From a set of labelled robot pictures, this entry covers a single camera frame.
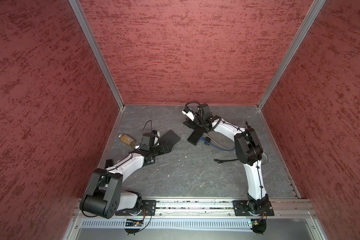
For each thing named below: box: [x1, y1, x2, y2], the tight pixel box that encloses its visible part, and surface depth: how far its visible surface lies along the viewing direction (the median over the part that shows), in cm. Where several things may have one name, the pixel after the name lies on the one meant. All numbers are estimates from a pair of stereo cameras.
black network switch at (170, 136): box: [159, 129, 181, 146], surface depth 105 cm
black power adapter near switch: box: [204, 136, 211, 146], surface depth 99 cm
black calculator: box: [145, 155, 155, 164], surface depth 67 cm
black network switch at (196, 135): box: [187, 126, 206, 146], surface depth 100 cm
